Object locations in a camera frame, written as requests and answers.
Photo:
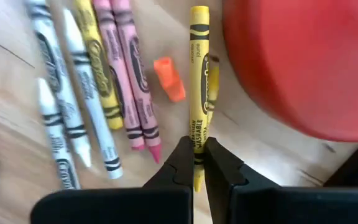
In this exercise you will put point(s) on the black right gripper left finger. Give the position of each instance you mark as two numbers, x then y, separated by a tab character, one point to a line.
120	207

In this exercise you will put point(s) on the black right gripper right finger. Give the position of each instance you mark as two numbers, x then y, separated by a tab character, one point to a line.
275	207

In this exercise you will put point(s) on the yellow crayon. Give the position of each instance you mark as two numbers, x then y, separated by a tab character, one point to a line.
214	81
199	77
98	62

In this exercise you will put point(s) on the white crayon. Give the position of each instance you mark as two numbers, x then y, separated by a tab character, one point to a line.
90	93
54	71
56	133

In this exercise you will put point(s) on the pink crayon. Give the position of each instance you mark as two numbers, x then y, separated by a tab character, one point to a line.
138	71
119	77

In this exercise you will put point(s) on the orange crayon piece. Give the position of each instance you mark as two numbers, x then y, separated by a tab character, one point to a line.
169	79

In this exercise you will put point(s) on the red desk lamp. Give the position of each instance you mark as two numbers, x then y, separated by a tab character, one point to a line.
291	62

